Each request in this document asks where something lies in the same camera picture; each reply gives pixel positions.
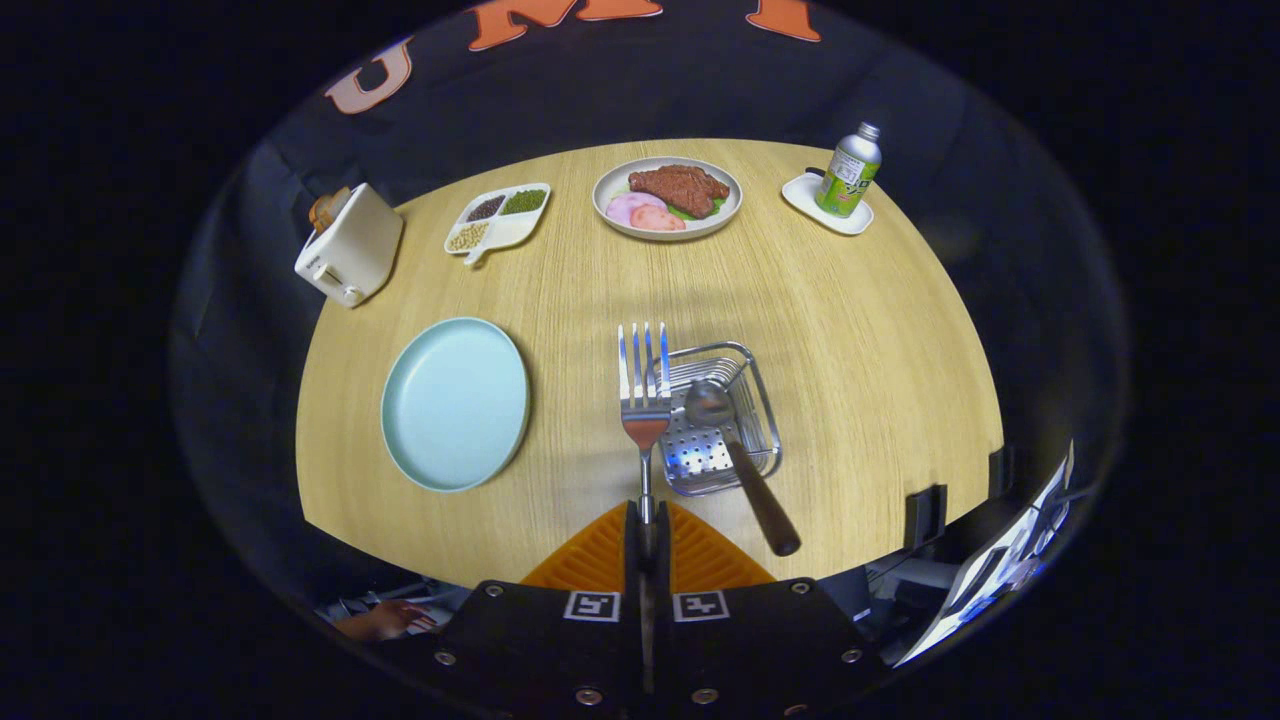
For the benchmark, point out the brown toast slice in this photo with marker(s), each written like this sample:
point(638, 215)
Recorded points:
point(325, 208)

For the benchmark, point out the brown grilled steak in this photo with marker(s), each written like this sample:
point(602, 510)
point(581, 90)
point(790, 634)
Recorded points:
point(680, 186)

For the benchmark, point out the pile of green beans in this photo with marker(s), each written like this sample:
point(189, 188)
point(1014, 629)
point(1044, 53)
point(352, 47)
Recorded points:
point(523, 202)

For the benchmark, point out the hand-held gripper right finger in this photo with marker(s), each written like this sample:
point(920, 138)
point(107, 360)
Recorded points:
point(662, 560)

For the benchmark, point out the reddish pink ham slice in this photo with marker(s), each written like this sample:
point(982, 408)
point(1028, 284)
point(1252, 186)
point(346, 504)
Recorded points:
point(657, 219)

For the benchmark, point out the black table clamp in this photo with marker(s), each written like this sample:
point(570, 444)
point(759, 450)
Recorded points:
point(1000, 472)
point(925, 518)

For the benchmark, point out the green lettuce leaf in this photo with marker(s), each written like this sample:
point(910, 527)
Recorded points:
point(712, 208)

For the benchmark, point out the cream white toaster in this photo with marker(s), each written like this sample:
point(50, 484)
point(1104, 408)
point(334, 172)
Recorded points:
point(350, 255)

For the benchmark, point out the white square saucer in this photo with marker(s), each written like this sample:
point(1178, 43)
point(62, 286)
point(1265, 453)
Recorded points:
point(803, 195)

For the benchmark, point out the light blue round plate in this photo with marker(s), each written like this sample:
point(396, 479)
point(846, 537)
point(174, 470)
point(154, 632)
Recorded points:
point(455, 405)

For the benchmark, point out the green labelled metal bottle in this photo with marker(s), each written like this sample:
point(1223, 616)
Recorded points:
point(847, 180)

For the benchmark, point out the white divided dish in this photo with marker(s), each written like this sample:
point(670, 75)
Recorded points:
point(510, 232)

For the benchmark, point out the pile of dark beans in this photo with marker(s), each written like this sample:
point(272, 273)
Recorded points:
point(486, 208)

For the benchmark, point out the round white steak plate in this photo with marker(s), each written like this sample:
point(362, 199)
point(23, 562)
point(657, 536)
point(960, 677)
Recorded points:
point(608, 188)

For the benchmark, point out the pale pink ham slice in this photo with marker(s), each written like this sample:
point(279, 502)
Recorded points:
point(625, 207)

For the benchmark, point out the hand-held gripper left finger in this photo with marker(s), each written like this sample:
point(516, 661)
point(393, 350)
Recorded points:
point(633, 555)

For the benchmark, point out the pile of yellow beans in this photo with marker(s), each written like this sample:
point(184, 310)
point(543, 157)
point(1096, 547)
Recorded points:
point(467, 236)

